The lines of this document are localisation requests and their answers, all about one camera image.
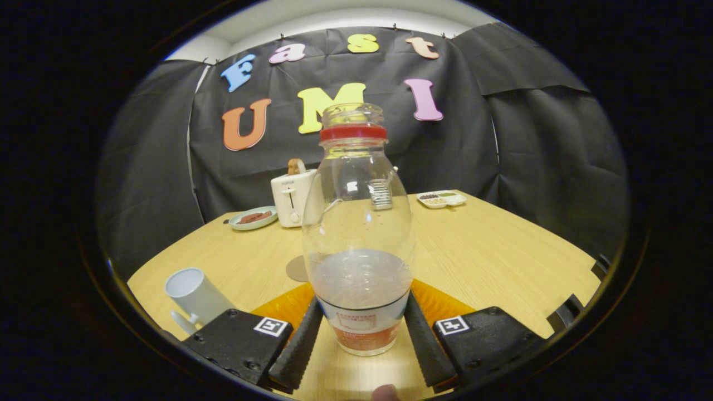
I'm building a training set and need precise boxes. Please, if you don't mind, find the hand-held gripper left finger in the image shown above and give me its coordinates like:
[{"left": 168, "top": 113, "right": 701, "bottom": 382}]
[{"left": 184, "top": 282, "right": 324, "bottom": 390}]

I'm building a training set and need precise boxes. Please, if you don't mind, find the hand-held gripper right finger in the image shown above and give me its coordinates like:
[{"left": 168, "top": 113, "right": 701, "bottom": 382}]
[{"left": 405, "top": 278, "right": 546, "bottom": 389}]

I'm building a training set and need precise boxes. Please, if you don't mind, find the brown round coaster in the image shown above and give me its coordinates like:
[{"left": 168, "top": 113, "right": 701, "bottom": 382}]
[{"left": 286, "top": 255, "right": 310, "bottom": 283}]

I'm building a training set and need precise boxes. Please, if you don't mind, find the white cup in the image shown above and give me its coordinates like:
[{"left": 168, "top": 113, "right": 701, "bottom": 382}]
[{"left": 164, "top": 267, "right": 237, "bottom": 336}]

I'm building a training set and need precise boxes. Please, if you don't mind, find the clear juice bottle red label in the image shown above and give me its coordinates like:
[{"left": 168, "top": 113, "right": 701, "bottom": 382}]
[{"left": 302, "top": 102, "right": 416, "bottom": 357}]

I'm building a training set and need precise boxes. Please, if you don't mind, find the wooden table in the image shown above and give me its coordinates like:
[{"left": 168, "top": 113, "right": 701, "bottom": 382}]
[{"left": 127, "top": 192, "right": 602, "bottom": 400}]

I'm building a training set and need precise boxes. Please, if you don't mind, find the pale green plate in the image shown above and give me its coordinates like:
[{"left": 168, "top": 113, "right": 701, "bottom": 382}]
[{"left": 229, "top": 206, "right": 279, "bottom": 231}]

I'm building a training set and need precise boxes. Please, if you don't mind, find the white divided dish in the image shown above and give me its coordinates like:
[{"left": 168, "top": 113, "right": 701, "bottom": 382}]
[{"left": 417, "top": 190, "right": 467, "bottom": 209}]

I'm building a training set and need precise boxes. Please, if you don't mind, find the white toaster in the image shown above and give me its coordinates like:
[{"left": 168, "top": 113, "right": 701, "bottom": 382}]
[{"left": 271, "top": 169, "right": 318, "bottom": 228}]

